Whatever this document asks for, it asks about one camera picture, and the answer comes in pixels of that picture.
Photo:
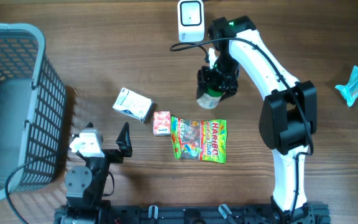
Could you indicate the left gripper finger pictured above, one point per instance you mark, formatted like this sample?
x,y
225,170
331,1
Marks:
x,y
89,125
124,142

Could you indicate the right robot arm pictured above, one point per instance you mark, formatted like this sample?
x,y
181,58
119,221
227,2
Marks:
x,y
288,116

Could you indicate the Haribo gummy candy bag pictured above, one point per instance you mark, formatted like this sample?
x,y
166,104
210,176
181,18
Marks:
x,y
199,140

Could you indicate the white blue carton box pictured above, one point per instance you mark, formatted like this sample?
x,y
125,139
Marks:
x,y
132,104

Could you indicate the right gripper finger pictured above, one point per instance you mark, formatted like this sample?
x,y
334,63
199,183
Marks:
x,y
202,84
228,91

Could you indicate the white barcode scanner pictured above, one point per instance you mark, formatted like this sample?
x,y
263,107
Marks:
x,y
190,14

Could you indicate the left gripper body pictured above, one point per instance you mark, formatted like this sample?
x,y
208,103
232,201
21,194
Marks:
x,y
111,157

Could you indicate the grey plastic mesh basket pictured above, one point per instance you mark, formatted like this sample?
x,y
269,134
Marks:
x,y
32,106

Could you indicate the green lid jar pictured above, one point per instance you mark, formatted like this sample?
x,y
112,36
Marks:
x,y
209,99

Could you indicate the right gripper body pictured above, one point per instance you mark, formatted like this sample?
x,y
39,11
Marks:
x,y
226,65

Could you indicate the teal tissue packet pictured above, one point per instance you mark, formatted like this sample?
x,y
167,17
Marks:
x,y
350,91

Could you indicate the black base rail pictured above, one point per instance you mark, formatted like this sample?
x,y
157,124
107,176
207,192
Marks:
x,y
248,214

